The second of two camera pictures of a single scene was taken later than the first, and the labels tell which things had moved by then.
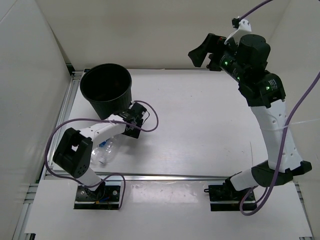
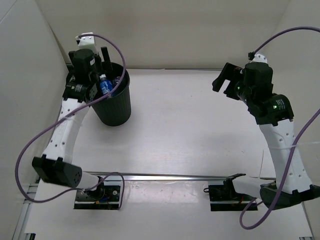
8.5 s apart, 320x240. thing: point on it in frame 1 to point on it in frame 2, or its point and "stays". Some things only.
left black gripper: (134, 133) to (106, 65)
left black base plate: (107, 198) stays
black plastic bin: (108, 87) stays
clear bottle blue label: (102, 154) to (106, 85)
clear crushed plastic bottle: (106, 149) to (115, 81)
